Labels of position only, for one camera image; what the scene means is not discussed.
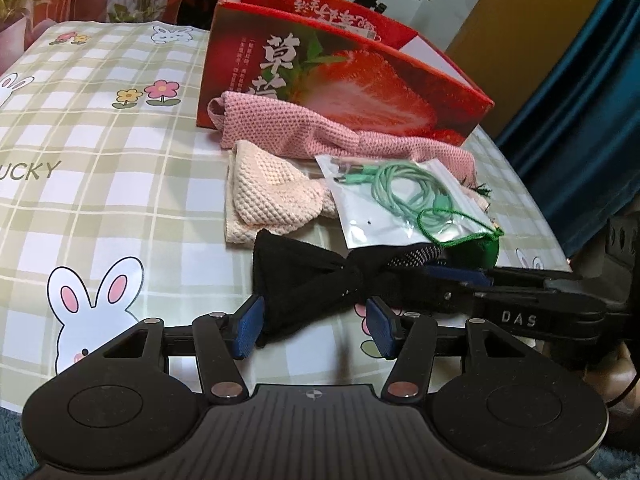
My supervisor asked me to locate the wooden door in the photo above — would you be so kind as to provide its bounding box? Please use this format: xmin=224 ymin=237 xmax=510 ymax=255
xmin=442 ymin=0 xmax=618 ymax=138

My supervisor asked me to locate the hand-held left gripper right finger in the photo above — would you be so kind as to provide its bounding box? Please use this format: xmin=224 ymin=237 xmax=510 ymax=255
xmin=364 ymin=296 xmax=546 ymax=405

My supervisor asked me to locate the blue rug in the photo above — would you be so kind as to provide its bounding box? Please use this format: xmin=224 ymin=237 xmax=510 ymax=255
xmin=0 ymin=402 xmax=38 ymax=480

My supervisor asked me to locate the green checked bunny tablecloth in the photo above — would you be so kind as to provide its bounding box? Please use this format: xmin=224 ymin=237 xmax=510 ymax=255
xmin=0 ymin=20 xmax=573 ymax=411

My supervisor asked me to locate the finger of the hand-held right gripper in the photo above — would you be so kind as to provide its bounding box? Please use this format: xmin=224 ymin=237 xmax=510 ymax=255
xmin=425 ymin=265 xmax=582 ymax=287
xmin=434 ymin=284 xmax=502 ymax=314

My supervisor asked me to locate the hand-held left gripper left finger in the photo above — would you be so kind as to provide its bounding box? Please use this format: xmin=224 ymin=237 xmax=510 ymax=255
xmin=87 ymin=294 xmax=266 ymax=406

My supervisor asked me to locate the black knit cloth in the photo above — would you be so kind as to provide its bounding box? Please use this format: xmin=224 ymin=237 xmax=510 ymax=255
xmin=251 ymin=229 xmax=451 ymax=350

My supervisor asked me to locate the clear bag with green cable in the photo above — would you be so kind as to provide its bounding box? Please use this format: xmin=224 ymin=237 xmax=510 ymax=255
xmin=314 ymin=152 xmax=493 ymax=250

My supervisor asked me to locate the person's right hand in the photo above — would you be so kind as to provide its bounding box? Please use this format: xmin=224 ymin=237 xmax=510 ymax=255
xmin=602 ymin=345 xmax=640 ymax=403

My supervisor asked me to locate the cream knit cloth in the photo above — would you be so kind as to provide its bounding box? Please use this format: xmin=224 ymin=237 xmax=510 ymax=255
xmin=225 ymin=139 xmax=341 ymax=246

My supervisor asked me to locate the pink knit cloth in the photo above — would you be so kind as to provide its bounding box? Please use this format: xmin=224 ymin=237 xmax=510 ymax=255
xmin=207 ymin=91 xmax=478 ymax=191

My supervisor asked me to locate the green pouch with cord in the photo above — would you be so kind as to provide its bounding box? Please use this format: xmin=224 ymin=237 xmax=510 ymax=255
xmin=417 ymin=207 xmax=506 ymax=271

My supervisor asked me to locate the teal curtain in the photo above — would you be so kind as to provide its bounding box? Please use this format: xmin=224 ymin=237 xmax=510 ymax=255
xmin=492 ymin=0 xmax=640 ymax=261

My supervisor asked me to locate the red strawberry print box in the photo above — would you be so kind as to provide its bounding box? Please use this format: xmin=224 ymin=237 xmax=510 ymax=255
xmin=196 ymin=0 xmax=496 ymax=148

